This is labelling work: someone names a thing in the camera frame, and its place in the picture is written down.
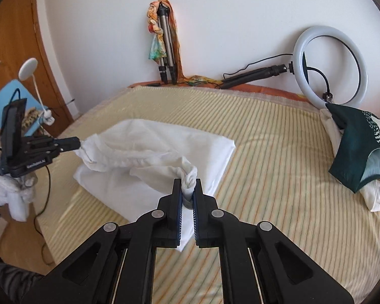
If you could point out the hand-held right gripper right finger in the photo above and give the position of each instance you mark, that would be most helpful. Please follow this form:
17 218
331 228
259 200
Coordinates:
195 209

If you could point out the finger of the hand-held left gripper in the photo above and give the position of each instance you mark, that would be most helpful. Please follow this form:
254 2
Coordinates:
66 144
44 158

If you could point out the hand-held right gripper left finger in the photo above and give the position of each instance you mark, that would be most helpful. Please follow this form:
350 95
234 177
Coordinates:
178 209

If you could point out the white T-shirt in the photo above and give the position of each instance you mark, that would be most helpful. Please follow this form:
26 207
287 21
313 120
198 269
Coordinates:
164 145

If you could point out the person's left hand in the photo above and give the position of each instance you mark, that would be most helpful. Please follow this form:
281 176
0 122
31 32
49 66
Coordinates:
6 193

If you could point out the leopard print cloth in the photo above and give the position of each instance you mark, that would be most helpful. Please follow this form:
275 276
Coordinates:
30 118

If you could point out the blue chair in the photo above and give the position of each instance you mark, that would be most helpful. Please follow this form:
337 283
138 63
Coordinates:
6 98

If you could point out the white clip lamp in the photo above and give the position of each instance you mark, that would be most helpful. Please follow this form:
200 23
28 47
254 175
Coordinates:
28 69

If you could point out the yellow striped blanket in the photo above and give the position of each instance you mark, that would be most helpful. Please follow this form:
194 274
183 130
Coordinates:
272 171

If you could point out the wooden door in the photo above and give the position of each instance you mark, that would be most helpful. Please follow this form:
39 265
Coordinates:
15 38

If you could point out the person's leg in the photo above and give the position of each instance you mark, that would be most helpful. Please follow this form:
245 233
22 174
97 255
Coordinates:
6 269

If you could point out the colourful silk scarf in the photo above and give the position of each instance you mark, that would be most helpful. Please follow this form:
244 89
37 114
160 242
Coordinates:
155 44

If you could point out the small black tripod stand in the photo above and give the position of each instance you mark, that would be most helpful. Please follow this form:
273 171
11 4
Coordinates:
253 76

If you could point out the dark green garment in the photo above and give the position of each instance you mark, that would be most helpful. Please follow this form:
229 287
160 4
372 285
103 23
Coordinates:
351 142

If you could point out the silver camera tripod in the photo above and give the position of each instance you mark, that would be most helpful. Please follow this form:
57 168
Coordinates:
166 44

